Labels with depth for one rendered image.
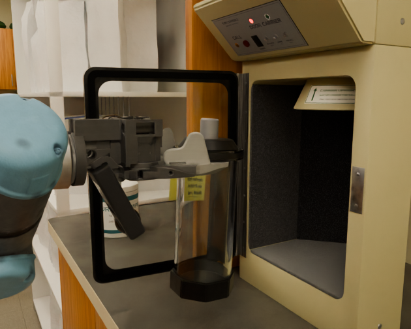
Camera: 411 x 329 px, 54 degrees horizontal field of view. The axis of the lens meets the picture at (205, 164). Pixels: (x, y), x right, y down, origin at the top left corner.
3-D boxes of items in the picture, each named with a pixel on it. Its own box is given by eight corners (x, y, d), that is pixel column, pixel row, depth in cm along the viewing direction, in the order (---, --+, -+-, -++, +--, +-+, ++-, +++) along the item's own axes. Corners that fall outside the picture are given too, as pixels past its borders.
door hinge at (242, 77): (239, 254, 90) (242, 73, 84) (246, 258, 88) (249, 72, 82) (233, 255, 90) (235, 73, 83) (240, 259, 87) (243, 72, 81)
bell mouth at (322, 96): (338, 107, 87) (340, 81, 86) (417, 109, 72) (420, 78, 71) (274, 108, 78) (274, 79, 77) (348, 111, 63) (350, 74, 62)
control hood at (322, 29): (241, 61, 84) (242, 10, 82) (376, 44, 56) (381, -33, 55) (192, 59, 78) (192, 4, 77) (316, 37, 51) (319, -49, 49)
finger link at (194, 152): (231, 132, 55) (162, 132, 54) (231, 176, 55) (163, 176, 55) (228, 130, 58) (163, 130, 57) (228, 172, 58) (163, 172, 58)
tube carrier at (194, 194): (213, 264, 72) (219, 143, 69) (249, 288, 63) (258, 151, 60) (157, 273, 67) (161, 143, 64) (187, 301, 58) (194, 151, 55)
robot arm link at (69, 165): (40, 196, 47) (31, 184, 54) (80, 192, 50) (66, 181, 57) (36, 132, 46) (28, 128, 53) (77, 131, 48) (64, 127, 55)
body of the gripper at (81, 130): (168, 119, 54) (75, 120, 48) (168, 183, 55) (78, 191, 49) (147, 117, 61) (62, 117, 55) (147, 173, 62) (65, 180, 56)
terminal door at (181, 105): (236, 258, 89) (238, 70, 82) (92, 285, 76) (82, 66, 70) (234, 257, 89) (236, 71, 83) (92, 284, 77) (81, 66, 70)
